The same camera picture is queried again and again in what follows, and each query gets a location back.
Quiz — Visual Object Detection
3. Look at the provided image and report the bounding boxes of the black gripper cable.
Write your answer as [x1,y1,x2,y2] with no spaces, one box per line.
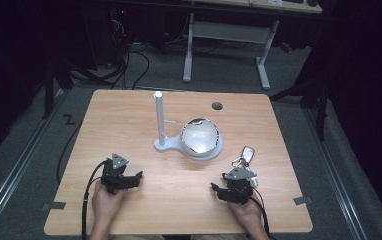
[81,159,109,240]
[249,186,275,240]

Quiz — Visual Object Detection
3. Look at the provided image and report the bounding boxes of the person's left hand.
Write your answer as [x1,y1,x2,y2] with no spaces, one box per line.
[91,181,127,228]

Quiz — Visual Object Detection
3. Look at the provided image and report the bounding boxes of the person's right hand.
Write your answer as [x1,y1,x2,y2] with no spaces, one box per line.
[227,195,264,232]

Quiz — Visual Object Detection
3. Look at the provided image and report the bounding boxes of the silver metal bowl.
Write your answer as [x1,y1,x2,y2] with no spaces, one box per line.
[180,117,221,157]

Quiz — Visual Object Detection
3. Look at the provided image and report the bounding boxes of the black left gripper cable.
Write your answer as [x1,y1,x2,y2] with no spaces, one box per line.
[81,159,109,240]

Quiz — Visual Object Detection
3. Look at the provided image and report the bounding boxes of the black metal stand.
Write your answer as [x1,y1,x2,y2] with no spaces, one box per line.
[41,54,75,121]
[268,74,332,142]

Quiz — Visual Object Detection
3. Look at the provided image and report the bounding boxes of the key fob with key ring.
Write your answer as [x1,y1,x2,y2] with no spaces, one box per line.
[230,145,259,188]

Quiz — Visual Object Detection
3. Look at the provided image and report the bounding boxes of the metal floor rail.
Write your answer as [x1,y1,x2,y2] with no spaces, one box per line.
[0,88,68,234]
[303,108,370,240]

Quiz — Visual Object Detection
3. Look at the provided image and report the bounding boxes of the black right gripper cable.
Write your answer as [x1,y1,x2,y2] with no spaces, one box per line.
[249,186,275,240]

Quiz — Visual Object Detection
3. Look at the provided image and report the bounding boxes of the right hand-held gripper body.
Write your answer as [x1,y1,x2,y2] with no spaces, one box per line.
[221,167,258,206]

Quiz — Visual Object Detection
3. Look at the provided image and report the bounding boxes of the white-framed wooden desk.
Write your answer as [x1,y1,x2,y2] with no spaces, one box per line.
[178,0,323,92]

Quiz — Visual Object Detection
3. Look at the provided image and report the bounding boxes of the white stand with pole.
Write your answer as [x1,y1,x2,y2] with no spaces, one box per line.
[152,90,225,163]

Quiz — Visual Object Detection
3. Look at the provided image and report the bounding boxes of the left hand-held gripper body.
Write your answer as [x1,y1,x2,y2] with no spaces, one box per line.
[100,152,137,195]

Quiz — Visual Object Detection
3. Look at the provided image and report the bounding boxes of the grey tape strip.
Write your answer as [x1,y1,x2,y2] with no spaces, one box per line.
[292,195,313,206]
[41,201,67,212]

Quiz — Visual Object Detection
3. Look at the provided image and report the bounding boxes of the black floor cables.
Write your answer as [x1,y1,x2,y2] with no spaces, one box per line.
[68,16,152,91]

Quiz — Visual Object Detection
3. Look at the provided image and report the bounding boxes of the black computer tower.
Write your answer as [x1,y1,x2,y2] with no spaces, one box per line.
[80,4,130,69]

